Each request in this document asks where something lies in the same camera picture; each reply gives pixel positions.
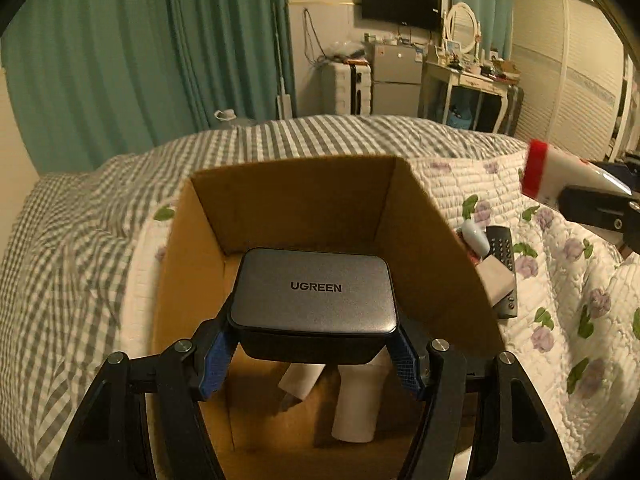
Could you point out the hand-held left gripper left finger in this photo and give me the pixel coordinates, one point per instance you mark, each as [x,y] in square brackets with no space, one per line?
[212,367]

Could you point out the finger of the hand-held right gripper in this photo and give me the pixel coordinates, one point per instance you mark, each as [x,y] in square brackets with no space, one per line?
[595,207]
[620,172]

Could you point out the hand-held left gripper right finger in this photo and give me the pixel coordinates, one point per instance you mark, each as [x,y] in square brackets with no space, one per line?
[406,366]

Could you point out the white bottle with red cap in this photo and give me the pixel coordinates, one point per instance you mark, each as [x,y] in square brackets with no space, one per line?
[550,170]

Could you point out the grey power charger block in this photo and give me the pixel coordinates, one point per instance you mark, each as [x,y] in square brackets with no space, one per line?
[312,305]

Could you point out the brown cardboard box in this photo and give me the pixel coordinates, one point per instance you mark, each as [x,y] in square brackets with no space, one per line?
[300,200]

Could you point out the white paper roll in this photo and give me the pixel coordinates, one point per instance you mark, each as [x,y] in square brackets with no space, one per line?
[357,405]
[300,385]

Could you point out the black remote control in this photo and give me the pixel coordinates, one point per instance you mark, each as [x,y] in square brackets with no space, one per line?
[502,250]

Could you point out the white louvered wardrobe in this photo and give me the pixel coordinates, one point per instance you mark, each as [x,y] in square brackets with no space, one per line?
[565,70]

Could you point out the small pink box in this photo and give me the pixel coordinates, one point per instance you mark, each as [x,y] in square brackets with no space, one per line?
[496,280]

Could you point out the small white plastic case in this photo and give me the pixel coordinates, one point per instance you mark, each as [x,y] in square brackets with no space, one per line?
[474,237]

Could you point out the white dressing table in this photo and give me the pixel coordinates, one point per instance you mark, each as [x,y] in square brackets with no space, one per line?
[462,82]

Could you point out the grey checked duvet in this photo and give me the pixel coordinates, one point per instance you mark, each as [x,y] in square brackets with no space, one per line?
[75,240]

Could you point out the oval white framed mirror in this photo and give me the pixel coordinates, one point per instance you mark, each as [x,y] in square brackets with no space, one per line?
[462,22]

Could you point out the silver mini fridge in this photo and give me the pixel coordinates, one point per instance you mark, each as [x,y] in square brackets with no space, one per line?
[396,80]

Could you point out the clear plastic water jug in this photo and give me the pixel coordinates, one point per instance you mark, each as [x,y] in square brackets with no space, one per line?
[227,116]

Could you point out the white suitcase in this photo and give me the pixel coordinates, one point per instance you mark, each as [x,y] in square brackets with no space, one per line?
[345,87]

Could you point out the white flat mop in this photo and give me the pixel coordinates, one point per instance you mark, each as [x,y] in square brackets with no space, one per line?
[282,75]

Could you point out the black wall television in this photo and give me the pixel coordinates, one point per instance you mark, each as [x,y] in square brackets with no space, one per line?
[400,2]

